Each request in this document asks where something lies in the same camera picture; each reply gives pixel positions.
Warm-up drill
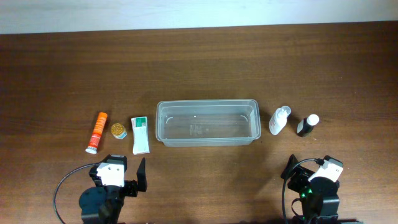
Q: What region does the dark bottle white cap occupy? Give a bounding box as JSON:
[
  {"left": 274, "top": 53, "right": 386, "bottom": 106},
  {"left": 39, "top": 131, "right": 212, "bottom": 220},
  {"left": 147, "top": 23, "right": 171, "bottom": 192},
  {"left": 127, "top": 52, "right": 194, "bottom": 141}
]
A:
[{"left": 297, "top": 114, "right": 320, "bottom": 137}]

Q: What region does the white spray bottle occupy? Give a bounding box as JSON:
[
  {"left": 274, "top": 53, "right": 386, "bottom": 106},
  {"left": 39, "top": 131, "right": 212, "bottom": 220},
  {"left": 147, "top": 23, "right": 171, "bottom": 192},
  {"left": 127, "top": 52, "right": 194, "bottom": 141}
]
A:
[{"left": 269, "top": 106, "right": 291, "bottom": 135}]

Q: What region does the white green medicine box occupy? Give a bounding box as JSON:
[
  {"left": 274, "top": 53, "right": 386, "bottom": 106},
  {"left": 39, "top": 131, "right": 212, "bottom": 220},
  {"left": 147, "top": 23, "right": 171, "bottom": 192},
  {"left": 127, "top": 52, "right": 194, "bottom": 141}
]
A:
[{"left": 131, "top": 116, "right": 150, "bottom": 155}]

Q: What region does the orange tablet tube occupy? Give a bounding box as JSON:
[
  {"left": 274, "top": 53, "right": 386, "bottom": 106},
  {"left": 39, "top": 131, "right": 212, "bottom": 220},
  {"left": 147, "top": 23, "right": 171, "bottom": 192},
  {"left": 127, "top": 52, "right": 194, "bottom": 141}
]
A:
[{"left": 85, "top": 112, "right": 108, "bottom": 154}]

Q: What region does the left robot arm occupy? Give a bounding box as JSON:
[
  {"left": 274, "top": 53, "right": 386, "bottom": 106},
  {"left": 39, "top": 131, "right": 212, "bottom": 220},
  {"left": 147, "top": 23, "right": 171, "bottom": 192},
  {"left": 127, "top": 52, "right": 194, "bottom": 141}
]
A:
[{"left": 79, "top": 154, "right": 147, "bottom": 224}]

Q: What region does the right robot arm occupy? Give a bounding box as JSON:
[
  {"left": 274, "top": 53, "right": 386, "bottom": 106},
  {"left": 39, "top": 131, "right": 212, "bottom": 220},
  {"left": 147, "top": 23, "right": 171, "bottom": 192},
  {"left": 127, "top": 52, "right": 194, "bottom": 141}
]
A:
[{"left": 280, "top": 155, "right": 343, "bottom": 223}]

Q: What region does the clear plastic container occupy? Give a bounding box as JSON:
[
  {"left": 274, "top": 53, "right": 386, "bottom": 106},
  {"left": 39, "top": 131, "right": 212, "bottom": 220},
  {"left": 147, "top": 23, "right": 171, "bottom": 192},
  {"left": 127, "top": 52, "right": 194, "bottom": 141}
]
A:
[{"left": 155, "top": 99, "right": 261, "bottom": 147}]

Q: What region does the small gold lid jar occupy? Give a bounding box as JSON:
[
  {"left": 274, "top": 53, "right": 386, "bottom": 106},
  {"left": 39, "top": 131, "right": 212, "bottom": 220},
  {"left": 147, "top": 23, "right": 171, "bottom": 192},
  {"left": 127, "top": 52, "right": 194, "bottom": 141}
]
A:
[{"left": 111, "top": 123, "right": 127, "bottom": 139}]

